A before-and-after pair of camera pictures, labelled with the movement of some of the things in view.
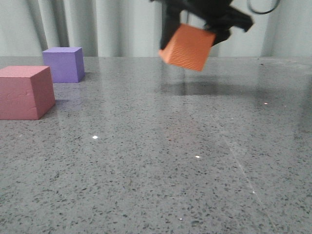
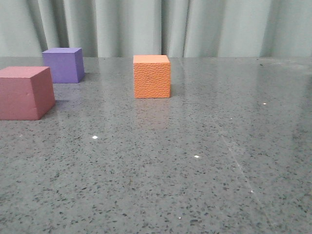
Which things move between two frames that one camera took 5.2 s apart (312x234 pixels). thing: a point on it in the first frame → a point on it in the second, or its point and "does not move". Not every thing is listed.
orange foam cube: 189,47 → 152,76
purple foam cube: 67,64 does not move
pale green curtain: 137,28 does not move
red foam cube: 27,92 does not move
